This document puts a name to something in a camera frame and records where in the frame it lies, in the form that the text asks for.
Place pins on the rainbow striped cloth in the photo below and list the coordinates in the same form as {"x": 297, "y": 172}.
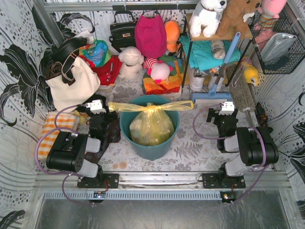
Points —
{"x": 174, "y": 82}

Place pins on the black leather handbag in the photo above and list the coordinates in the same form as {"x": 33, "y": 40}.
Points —
{"x": 123, "y": 34}

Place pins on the colourful striped cloth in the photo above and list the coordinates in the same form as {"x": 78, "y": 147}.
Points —
{"x": 96, "y": 54}

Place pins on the yellow plush duck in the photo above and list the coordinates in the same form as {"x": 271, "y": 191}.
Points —
{"x": 250, "y": 73}

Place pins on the cream canvas tote bag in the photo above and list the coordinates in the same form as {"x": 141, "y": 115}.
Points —
{"x": 85, "y": 85}

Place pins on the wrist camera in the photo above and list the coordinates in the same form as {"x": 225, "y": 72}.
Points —
{"x": 96, "y": 107}
{"x": 227, "y": 108}

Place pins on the teal plastic trash bin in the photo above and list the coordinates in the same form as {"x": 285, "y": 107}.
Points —
{"x": 148, "y": 152}

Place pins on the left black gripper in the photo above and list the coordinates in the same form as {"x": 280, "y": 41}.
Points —
{"x": 96, "y": 116}

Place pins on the teal cloth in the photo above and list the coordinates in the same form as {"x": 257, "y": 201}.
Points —
{"x": 201, "y": 56}

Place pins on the white plush dog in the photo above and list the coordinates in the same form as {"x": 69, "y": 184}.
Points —
{"x": 206, "y": 17}

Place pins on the magenta felt bag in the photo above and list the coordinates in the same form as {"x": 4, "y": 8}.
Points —
{"x": 150, "y": 36}

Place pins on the light blue squeegee tool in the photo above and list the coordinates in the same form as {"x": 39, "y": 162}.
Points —
{"x": 212, "y": 96}

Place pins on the orange checkered cloth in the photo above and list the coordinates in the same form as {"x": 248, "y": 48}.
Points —
{"x": 63, "y": 120}

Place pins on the black hat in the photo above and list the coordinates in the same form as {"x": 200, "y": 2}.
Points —
{"x": 61, "y": 53}

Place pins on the dark patterned necktie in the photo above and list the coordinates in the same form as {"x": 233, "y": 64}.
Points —
{"x": 113, "y": 135}

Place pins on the yellow plastic trash bag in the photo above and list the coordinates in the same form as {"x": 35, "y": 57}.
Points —
{"x": 152, "y": 126}

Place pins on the pink plush toy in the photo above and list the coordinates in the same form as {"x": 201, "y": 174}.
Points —
{"x": 270, "y": 10}

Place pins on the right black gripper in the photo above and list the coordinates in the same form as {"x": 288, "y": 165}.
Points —
{"x": 224, "y": 118}

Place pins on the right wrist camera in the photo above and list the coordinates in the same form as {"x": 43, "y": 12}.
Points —
{"x": 227, "y": 108}

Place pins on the red garment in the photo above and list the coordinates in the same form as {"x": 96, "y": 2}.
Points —
{"x": 108, "y": 73}

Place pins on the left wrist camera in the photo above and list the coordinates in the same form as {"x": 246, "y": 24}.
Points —
{"x": 96, "y": 107}

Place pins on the orange plush toy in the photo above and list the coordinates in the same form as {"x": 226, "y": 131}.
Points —
{"x": 173, "y": 34}

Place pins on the brown teddy bear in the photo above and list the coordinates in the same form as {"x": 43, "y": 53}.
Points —
{"x": 235, "y": 16}

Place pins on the grey foil pouch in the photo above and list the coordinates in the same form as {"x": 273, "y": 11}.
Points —
{"x": 277, "y": 46}

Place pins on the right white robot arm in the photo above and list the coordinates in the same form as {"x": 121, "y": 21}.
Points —
{"x": 254, "y": 147}

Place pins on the white fluffy plush lamb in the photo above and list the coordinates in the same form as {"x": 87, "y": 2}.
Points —
{"x": 132, "y": 60}

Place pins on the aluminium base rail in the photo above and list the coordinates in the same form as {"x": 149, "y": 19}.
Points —
{"x": 270, "y": 180}

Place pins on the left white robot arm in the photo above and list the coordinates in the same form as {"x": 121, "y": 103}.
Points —
{"x": 80, "y": 153}

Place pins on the pink white plush doll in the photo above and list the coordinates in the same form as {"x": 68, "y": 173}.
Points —
{"x": 158, "y": 70}

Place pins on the black wire basket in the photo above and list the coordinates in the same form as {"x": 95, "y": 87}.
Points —
{"x": 261, "y": 35}

